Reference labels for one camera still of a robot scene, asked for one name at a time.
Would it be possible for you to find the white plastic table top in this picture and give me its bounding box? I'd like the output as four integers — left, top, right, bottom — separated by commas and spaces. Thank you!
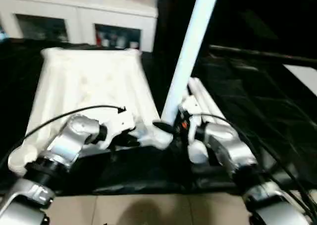
7, 48, 175, 176

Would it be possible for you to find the black work mat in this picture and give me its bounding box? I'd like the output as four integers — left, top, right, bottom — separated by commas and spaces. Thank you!
0, 39, 317, 196

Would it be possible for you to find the white bottle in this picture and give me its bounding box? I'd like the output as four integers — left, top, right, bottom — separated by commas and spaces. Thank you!
116, 33, 128, 48

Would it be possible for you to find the dark metal rod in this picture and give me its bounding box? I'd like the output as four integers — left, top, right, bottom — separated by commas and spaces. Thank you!
208, 45, 317, 63

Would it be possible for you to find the white flat board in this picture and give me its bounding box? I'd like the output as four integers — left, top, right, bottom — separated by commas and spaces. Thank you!
283, 64, 317, 98

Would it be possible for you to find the white glass-door cabinet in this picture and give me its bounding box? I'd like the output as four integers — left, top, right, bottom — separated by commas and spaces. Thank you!
0, 0, 159, 51

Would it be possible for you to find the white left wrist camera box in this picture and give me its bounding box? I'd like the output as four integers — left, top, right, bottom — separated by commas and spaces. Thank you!
97, 109, 138, 151

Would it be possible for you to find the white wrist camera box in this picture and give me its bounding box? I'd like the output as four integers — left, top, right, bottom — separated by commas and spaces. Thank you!
97, 109, 138, 151
178, 95, 204, 131

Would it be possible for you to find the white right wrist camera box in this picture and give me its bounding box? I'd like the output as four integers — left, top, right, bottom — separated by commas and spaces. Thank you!
178, 95, 204, 131

